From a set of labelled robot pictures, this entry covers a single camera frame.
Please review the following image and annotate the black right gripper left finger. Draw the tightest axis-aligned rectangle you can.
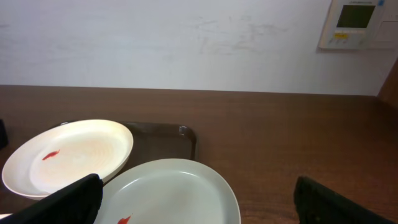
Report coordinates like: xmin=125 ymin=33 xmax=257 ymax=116
xmin=1 ymin=174 xmax=103 ymax=224

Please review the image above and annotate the white plate with red stain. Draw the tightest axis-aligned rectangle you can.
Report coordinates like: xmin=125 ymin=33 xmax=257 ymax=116
xmin=95 ymin=159 xmax=241 ymax=224

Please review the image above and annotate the cream plate with red stain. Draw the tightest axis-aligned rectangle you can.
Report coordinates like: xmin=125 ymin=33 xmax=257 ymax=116
xmin=2 ymin=119 xmax=134 ymax=200

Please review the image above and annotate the white wall control panel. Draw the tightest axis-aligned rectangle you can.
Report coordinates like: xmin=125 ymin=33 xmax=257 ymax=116
xmin=318 ymin=0 xmax=397 ymax=50

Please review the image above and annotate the small black tray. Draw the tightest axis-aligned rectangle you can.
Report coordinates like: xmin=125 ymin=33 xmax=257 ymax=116
xmin=0 ymin=119 xmax=9 ymax=149

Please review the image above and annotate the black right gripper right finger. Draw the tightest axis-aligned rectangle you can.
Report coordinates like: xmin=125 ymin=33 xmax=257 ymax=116
xmin=294 ymin=176 xmax=394 ymax=224

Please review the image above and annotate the brown plastic serving tray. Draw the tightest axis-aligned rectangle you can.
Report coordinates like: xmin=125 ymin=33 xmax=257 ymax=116
xmin=110 ymin=122 xmax=197 ymax=180

